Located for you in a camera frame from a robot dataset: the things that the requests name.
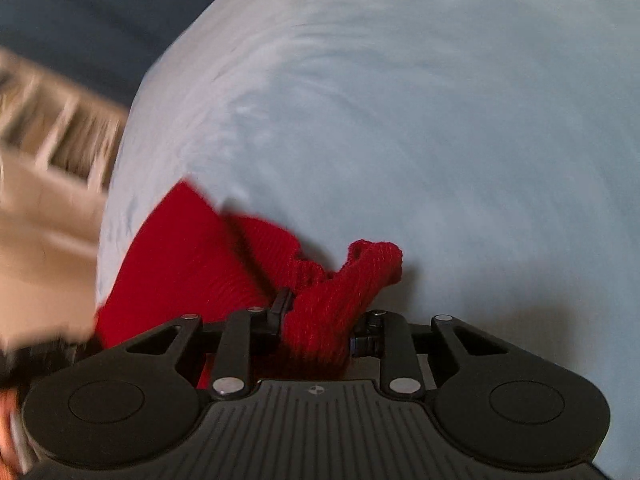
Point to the white shelf unit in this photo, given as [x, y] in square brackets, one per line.
[65, 130]

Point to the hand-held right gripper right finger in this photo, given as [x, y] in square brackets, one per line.
[364, 345]

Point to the dark blue curtain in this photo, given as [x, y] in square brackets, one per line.
[100, 15]

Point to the dark cloth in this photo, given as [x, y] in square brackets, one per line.
[40, 355]

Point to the red knitted sweater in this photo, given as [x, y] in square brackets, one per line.
[200, 270]

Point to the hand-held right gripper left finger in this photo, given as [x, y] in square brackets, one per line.
[278, 316]

